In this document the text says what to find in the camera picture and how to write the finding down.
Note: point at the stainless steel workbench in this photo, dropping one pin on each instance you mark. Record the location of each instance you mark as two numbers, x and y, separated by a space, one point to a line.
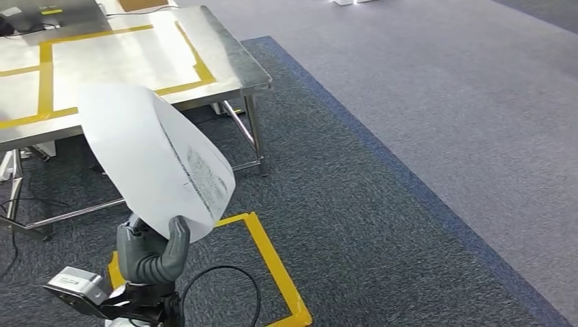
135 58

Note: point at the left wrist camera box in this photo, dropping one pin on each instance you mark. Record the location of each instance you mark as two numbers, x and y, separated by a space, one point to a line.
77 286

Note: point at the yellow tape on workbench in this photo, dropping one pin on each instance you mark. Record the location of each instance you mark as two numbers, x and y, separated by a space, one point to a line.
45 81

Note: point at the white plastic car body part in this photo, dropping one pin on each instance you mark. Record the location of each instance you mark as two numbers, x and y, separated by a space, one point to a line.
144 158

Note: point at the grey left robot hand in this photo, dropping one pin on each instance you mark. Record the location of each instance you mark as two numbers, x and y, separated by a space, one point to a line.
144 262

